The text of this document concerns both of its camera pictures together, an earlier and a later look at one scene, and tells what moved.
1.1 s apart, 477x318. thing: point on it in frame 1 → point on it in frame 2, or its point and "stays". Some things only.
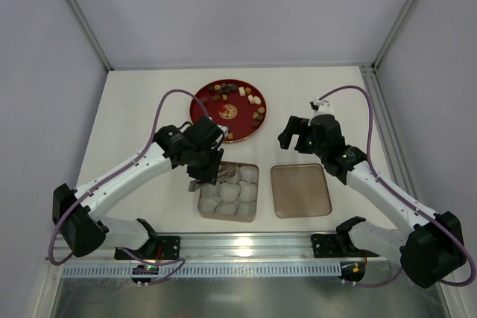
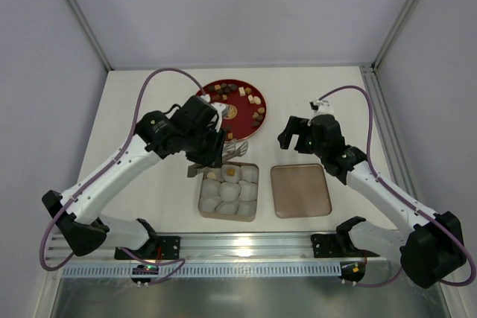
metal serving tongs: x=227 y=170 → x=229 y=150
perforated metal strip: x=297 y=269 stays
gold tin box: x=232 y=198 stays
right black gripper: x=302 y=135 stays
